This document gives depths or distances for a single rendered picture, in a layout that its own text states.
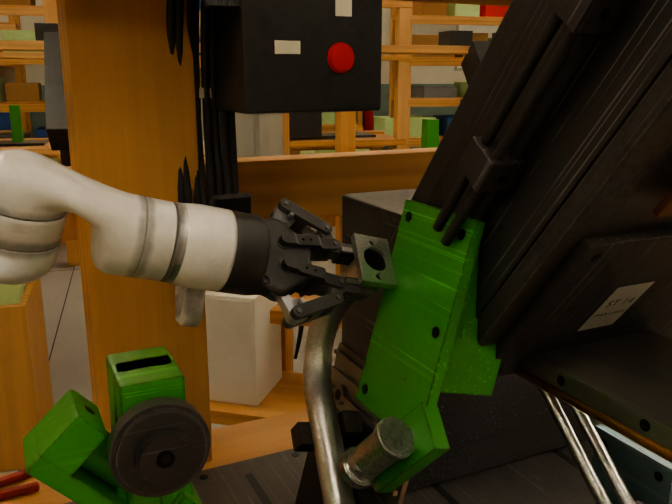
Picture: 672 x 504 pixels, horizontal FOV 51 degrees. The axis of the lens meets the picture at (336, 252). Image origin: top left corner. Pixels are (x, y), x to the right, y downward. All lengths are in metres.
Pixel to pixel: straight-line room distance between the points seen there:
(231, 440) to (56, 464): 0.52
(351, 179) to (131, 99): 0.36
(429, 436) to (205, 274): 0.24
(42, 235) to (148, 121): 0.32
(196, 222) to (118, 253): 0.07
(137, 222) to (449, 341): 0.28
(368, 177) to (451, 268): 0.48
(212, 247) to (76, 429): 0.18
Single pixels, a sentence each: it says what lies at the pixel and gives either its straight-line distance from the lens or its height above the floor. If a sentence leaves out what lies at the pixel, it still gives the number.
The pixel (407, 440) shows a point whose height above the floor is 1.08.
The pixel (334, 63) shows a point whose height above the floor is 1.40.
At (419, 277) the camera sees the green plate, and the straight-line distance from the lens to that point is 0.66.
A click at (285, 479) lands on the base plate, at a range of 0.93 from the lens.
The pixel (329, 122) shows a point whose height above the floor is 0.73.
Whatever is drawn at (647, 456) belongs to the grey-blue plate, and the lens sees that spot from 0.76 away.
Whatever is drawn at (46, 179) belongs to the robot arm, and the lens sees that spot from 0.57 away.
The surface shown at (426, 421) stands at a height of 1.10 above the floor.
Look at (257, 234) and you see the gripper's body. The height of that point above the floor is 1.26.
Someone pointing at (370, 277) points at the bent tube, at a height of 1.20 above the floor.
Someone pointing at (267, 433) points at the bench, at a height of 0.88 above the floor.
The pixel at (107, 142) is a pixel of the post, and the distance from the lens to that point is 0.86.
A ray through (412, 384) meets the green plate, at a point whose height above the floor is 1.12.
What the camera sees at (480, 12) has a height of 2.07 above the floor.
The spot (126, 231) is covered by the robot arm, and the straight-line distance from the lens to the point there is 0.59.
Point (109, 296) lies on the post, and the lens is 0.90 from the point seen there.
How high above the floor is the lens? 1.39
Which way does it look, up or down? 14 degrees down
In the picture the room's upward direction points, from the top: straight up
